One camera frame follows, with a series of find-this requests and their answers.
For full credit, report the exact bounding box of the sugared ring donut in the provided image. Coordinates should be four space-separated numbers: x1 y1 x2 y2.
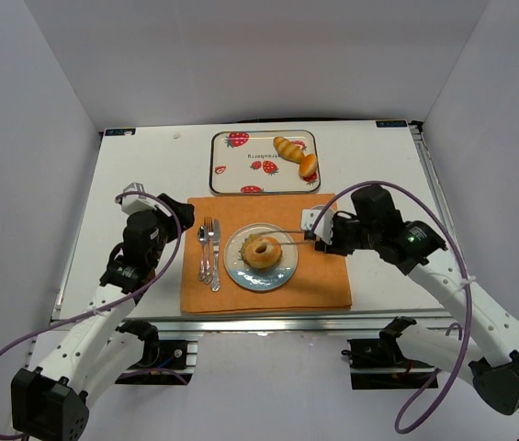
244 235 283 270

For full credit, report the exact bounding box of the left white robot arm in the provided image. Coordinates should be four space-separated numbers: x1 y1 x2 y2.
11 190 195 440

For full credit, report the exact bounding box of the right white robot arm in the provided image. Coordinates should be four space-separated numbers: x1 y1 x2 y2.
301 181 519 415

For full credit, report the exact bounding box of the striped croissant bread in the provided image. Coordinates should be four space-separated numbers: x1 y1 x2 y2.
273 137 305 164

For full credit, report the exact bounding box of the silver fork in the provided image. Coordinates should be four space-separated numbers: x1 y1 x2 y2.
203 216 213 285

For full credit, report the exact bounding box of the silver spoon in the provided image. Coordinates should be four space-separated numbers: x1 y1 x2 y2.
197 225 208 281

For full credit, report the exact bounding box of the orange cloth placemat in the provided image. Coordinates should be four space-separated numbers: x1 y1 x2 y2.
180 194 352 314

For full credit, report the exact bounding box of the white strawberry print tray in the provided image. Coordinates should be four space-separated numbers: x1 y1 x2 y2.
209 130 321 195

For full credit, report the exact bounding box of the round orange bun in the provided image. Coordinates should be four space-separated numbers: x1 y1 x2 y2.
299 153 318 178

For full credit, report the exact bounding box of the silver table knife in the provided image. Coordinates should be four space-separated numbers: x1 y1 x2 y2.
211 219 220 292

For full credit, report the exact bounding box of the round white blue plate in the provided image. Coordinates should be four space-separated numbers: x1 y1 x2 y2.
223 223 299 292

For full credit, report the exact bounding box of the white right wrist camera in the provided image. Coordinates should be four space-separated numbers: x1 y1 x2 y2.
300 205 335 245

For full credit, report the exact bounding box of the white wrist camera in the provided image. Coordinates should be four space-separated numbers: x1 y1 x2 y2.
300 205 335 245
116 182 170 216

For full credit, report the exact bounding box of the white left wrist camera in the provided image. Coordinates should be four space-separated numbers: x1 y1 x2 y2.
116 182 170 216

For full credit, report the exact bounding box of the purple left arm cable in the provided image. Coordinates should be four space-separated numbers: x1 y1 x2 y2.
0 191 189 436

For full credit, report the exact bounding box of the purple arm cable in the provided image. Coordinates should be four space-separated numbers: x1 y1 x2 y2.
310 179 477 435
0 191 189 436

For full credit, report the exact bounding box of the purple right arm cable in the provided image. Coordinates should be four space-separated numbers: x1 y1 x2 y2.
310 179 477 435

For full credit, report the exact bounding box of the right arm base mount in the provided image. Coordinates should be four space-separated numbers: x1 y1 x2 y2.
341 316 438 390

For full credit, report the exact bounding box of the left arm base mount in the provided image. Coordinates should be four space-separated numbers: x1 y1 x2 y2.
116 320 197 386

